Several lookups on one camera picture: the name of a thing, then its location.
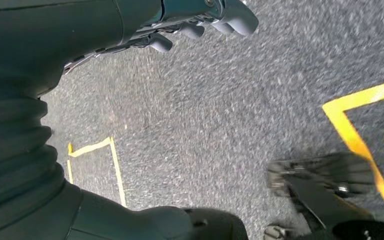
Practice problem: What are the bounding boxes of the yellow floor tape square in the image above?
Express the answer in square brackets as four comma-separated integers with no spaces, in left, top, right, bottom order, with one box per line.
[66,136,128,209]
[322,77,384,230]

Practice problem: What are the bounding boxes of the robot left arm ribbed sleeve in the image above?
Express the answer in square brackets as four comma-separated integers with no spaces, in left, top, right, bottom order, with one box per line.
[0,96,66,215]

